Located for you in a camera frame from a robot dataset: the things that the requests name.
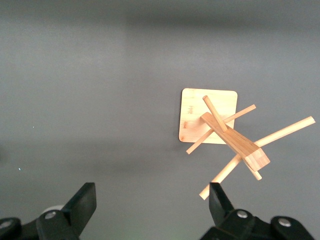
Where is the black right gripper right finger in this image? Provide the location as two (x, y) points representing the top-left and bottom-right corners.
(199, 181), (316, 240)

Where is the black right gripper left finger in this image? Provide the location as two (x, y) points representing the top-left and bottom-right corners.
(0, 182), (98, 240)

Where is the wooden mug tree rack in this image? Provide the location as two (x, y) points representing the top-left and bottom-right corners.
(178, 87), (316, 201)

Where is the dark grey table mat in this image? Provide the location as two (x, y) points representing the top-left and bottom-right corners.
(0, 0), (320, 240)

